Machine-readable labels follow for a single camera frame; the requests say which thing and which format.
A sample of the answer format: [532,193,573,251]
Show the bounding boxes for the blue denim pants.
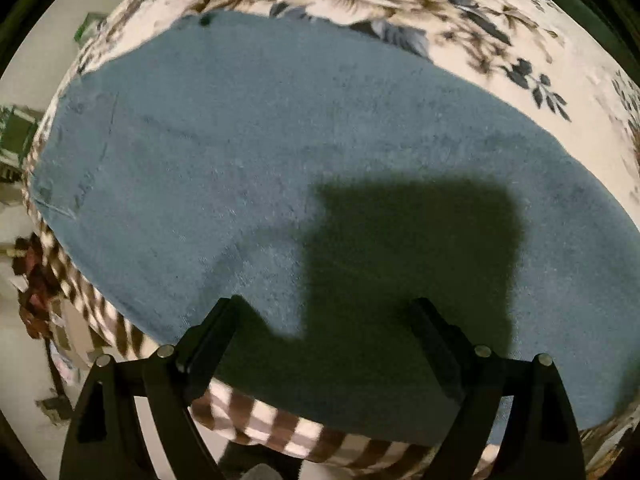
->
[29,12,639,444]

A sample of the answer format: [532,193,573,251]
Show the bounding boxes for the brown checkered bed skirt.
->
[22,199,640,478]

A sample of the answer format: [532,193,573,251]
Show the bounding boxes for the green metal rack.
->
[1,105,43,183]

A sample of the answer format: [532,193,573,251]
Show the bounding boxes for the floral cream bedspread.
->
[23,0,639,231]

